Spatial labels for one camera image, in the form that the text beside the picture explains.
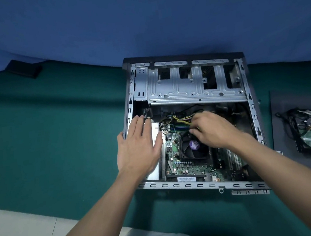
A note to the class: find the person's right hand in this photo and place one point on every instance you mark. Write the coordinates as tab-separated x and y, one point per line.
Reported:
215	130

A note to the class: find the person's left hand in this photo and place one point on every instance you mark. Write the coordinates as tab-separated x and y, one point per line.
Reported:
137	155

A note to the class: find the desktop computer case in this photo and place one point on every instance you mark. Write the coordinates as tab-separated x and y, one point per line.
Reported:
252	105

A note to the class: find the silver metal drive cage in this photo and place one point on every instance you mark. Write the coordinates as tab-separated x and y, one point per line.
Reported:
186	93

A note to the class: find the black side panel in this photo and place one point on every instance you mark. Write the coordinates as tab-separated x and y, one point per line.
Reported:
289	162

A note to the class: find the person's right forearm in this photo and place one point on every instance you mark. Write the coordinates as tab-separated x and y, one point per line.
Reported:
292	185

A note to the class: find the person's left forearm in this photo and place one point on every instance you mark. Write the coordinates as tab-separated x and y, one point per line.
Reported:
95	224

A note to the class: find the green floor mat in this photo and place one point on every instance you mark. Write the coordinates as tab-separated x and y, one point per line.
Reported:
48	134

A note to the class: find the blue cloth curtain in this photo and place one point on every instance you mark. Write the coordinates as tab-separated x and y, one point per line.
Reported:
133	18

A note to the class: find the black flat base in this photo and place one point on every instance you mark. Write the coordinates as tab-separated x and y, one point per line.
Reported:
24	69

